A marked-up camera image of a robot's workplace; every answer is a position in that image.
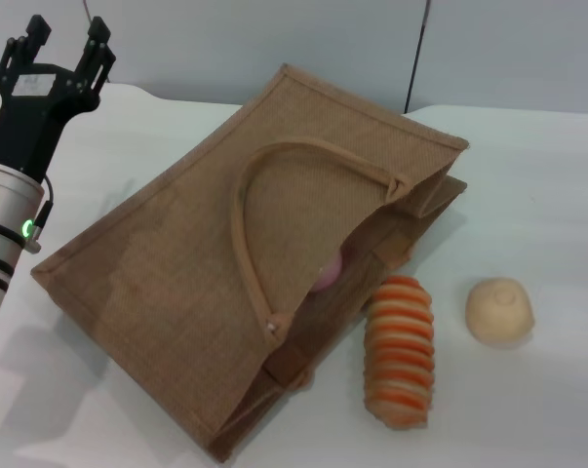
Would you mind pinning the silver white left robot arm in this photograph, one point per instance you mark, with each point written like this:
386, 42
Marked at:
6, 219

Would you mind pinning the orange striped bread roll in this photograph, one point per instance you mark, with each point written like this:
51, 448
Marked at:
401, 356

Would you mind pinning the pink peach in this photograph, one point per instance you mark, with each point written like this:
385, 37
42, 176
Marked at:
330, 275

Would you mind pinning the brown jute handbag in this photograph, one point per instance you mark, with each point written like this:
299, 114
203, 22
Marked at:
176, 273

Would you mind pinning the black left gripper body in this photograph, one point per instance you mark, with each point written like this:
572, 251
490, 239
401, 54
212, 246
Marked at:
30, 122

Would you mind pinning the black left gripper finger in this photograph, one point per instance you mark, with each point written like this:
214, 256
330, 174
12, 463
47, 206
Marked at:
25, 49
98, 53

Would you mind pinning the beige round bun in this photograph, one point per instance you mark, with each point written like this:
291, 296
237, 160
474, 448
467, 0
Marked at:
500, 312

